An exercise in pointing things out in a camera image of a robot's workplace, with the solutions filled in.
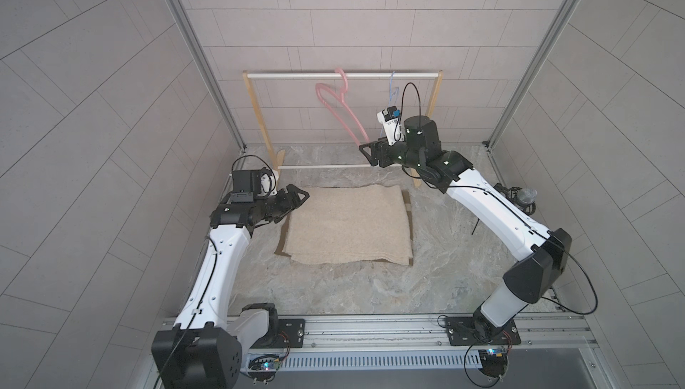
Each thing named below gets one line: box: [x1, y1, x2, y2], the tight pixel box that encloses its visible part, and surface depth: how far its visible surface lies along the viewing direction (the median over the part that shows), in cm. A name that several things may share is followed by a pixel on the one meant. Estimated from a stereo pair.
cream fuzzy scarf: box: [282, 184, 413, 265], surface depth 91 cm
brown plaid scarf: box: [274, 190, 414, 266], surface depth 88 cm
